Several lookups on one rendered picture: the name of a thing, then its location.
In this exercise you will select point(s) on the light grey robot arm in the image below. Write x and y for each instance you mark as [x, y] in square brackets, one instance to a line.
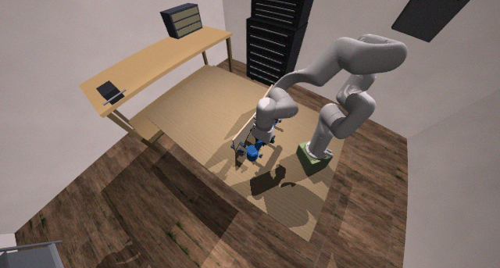
[355, 56]

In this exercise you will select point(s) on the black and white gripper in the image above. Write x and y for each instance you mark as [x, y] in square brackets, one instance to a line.
[264, 136]

